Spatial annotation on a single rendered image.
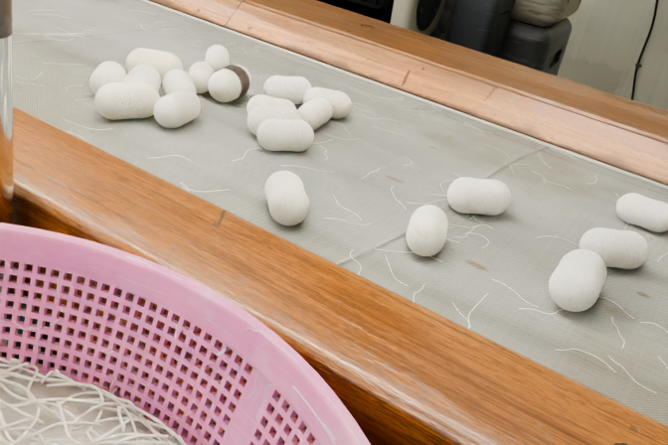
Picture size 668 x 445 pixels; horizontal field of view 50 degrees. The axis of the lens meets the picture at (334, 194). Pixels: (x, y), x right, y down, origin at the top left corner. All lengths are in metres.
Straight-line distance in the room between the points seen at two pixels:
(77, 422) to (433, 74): 0.43
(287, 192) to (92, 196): 0.09
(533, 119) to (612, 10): 1.93
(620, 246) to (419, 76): 0.26
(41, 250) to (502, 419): 0.16
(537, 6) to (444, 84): 0.76
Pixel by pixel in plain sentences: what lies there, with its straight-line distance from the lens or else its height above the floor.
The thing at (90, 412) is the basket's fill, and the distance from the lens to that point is 0.26.
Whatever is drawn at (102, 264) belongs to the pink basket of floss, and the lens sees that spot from 0.26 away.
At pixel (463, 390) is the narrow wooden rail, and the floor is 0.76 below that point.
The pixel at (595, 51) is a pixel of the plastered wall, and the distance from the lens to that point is 2.51.
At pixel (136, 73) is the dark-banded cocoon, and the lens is 0.46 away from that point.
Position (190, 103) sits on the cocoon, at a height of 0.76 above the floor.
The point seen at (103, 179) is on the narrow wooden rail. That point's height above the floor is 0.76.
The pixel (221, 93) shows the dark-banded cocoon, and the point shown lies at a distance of 0.48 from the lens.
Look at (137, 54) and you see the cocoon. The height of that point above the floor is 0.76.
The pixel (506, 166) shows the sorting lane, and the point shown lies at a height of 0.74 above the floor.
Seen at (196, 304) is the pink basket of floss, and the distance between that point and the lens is 0.24.
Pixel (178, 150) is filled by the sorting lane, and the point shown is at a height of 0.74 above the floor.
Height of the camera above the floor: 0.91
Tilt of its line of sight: 25 degrees down
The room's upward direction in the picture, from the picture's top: 12 degrees clockwise
